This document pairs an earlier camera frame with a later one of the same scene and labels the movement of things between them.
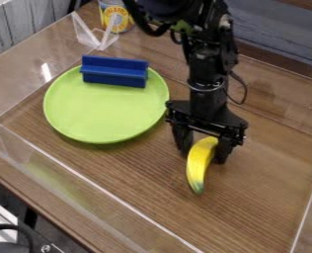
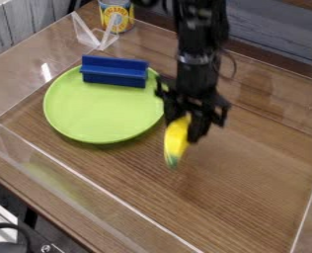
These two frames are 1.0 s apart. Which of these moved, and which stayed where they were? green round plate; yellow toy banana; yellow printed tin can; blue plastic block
Moved: yellow toy banana
Stayed: green round plate; blue plastic block; yellow printed tin can
